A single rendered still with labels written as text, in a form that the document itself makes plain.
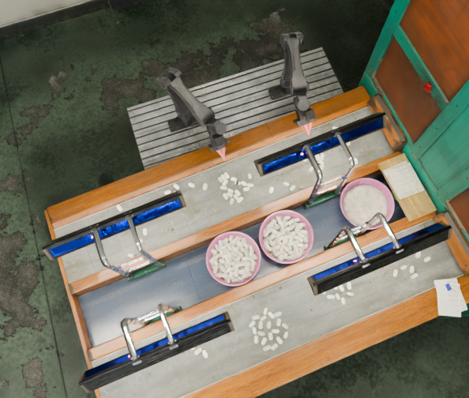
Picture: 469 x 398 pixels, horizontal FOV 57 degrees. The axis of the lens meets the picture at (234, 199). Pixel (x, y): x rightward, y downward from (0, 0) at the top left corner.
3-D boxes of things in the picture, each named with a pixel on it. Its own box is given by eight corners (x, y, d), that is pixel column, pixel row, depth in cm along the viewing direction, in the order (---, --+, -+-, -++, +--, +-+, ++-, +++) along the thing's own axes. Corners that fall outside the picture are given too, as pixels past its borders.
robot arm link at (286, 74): (295, 88, 238) (298, 36, 211) (283, 90, 238) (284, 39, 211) (293, 80, 241) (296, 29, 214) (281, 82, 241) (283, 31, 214)
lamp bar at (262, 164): (253, 162, 196) (253, 155, 189) (377, 113, 201) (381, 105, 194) (260, 178, 194) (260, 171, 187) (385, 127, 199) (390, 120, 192)
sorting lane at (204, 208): (54, 230, 224) (53, 230, 221) (373, 106, 238) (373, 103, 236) (70, 285, 215) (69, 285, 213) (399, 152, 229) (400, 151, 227)
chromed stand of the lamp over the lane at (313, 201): (290, 178, 232) (299, 143, 190) (324, 164, 234) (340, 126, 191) (305, 209, 227) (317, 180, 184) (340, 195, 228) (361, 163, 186)
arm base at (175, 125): (203, 114, 237) (200, 103, 239) (168, 125, 236) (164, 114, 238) (204, 122, 245) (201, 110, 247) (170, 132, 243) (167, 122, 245)
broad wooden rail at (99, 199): (60, 216, 240) (45, 207, 223) (356, 101, 255) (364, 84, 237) (66, 236, 237) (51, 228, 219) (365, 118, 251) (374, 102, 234)
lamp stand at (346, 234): (323, 246, 220) (340, 225, 178) (358, 231, 222) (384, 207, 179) (339, 282, 215) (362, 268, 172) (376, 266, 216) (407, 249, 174)
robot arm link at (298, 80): (309, 89, 207) (301, 24, 206) (290, 91, 207) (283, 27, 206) (305, 95, 219) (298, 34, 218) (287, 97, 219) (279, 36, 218)
